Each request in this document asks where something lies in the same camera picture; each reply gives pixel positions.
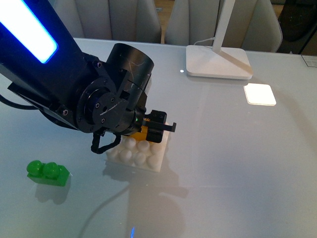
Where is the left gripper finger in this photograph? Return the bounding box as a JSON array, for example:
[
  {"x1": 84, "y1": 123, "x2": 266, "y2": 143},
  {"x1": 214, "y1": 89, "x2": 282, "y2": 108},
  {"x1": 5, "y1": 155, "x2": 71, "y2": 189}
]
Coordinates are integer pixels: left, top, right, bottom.
[{"x1": 143, "y1": 110, "x2": 177, "y2": 143}]

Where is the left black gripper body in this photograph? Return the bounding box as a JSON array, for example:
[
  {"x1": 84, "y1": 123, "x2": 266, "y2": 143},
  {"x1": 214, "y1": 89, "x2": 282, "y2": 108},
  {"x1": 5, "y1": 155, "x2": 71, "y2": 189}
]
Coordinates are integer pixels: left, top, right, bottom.
[{"x1": 104, "y1": 90, "x2": 147, "y2": 135}]

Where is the yellow two-stud block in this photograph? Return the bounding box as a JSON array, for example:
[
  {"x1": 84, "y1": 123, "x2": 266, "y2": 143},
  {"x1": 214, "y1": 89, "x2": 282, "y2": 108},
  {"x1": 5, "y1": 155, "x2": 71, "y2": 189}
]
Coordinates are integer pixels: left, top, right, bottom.
[{"x1": 130, "y1": 126, "x2": 148, "y2": 141}]

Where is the white studded base plate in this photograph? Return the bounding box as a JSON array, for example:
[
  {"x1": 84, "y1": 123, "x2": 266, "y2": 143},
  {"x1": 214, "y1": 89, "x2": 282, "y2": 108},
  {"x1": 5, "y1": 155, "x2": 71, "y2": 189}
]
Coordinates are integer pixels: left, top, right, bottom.
[{"x1": 106, "y1": 131, "x2": 169, "y2": 173}]

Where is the green two-stud block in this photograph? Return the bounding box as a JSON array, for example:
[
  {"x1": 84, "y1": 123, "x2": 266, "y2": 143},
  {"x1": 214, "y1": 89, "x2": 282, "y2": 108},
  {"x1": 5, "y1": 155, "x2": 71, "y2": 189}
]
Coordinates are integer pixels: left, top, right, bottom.
[{"x1": 26, "y1": 160, "x2": 70, "y2": 186}]

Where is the white desk lamp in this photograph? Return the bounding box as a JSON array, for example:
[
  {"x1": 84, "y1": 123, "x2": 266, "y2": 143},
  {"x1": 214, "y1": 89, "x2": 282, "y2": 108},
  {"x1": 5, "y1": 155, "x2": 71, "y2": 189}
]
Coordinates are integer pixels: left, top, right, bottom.
[{"x1": 186, "y1": 0, "x2": 253, "y2": 80}]

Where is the left beige chair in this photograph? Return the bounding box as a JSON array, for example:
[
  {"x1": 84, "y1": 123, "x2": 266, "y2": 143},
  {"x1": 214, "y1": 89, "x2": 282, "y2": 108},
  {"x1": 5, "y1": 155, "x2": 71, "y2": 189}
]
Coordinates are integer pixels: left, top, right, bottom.
[{"x1": 52, "y1": 0, "x2": 161, "y2": 43}]

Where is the beige chair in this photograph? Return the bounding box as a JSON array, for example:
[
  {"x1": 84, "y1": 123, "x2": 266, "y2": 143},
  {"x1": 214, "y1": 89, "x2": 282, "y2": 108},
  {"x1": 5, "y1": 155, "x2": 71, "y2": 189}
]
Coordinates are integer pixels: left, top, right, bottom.
[
  {"x1": 52, "y1": 0, "x2": 161, "y2": 43},
  {"x1": 164, "y1": 0, "x2": 282, "y2": 52}
]

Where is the right beige chair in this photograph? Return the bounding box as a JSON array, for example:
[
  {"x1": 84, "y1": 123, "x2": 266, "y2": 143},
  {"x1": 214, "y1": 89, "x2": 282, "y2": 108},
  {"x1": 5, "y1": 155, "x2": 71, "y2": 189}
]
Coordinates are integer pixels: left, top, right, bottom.
[{"x1": 164, "y1": 0, "x2": 282, "y2": 52}]

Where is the dark chair at right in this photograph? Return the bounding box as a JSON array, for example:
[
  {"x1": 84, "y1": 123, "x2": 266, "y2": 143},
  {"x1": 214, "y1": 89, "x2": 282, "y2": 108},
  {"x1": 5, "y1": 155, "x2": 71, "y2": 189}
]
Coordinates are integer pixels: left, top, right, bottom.
[{"x1": 277, "y1": 0, "x2": 317, "y2": 56}]

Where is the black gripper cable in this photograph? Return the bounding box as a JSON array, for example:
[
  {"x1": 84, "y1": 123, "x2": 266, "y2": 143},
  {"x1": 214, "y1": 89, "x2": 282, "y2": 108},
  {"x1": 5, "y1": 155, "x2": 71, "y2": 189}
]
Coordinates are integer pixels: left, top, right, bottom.
[{"x1": 90, "y1": 132, "x2": 122, "y2": 155}]

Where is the white lamp cable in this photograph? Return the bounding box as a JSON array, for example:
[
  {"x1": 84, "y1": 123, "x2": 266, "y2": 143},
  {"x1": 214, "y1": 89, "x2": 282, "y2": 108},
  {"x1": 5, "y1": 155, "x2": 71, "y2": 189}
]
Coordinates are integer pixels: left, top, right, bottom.
[{"x1": 193, "y1": 37, "x2": 214, "y2": 46}]

